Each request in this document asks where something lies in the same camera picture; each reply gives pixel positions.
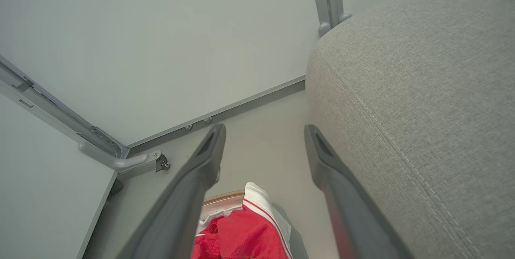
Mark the red and white garment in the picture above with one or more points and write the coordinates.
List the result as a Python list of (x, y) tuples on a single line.
[(245, 231)]

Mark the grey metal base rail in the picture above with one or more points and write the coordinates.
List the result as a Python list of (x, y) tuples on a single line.
[(225, 110)]

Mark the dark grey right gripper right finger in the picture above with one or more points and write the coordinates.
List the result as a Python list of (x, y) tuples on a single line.
[(354, 214)]

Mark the grey metal foot bracket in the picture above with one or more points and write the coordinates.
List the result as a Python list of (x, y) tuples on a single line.
[(128, 160)]

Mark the white laundry basket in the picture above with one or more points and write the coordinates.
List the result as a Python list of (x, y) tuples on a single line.
[(219, 206)]

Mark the grey fabric sofa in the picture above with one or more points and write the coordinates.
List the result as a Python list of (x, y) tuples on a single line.
[(418, 106)]

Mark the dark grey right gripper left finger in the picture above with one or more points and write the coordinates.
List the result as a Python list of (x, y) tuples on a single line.
[(181, 206)]

